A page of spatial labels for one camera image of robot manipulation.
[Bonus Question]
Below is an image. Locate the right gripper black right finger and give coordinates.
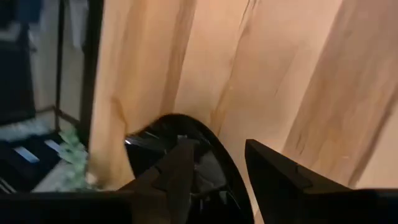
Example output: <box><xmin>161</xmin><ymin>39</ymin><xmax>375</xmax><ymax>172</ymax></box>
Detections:
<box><xmin>244</xmin><ymin>138</ymin><xmax>398</xmax><ymax>224</ymax></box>

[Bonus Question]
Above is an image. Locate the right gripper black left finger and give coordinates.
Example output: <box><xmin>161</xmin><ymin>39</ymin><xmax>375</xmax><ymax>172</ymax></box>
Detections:
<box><xmin>0</xmin><ymin>136</ymin><xmax>200</xmax><ymax>224</ymax></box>

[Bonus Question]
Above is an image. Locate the thin black metal post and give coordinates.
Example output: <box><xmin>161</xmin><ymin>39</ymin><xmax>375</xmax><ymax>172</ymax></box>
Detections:
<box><xmin>54</xmin><ymin>0</ymin><xmax>67</xmax><ymax>132</ymax></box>

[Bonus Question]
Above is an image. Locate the black aluminium table frame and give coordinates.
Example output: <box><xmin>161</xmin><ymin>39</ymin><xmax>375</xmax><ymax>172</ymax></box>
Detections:
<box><xmin>78</xmin><ymin>0</ymin><xmax>105</xmax><ymax>147</ymax></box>

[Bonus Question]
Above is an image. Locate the small green potted plant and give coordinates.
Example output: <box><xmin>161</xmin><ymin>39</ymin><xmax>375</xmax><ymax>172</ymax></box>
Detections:
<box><xmin>57</xmin><ymin>125</ymin><xmax>101</xmax><ymax>191</ymax></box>

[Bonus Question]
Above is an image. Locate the black wavy square plate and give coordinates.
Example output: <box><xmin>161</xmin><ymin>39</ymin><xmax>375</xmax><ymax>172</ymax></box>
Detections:
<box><xmin>124</xmin><ymin>113</ymin><xmax>254</xmax><ymax>224</ymax></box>

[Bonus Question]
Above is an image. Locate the dark blue cabinet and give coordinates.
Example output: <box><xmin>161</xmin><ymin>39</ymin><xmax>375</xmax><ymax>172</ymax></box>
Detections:
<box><xmin>0</xmin><ymin>0</ymin><xmax>43</xmax><ymax>126</ymax></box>

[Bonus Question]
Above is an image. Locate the black case with blue labels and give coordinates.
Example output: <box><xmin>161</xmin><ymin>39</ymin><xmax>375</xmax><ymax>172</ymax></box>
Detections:
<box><xmin>0</xmin><ymin>133</ymin><xmax>65</xmax><ymax>194</ymax></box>

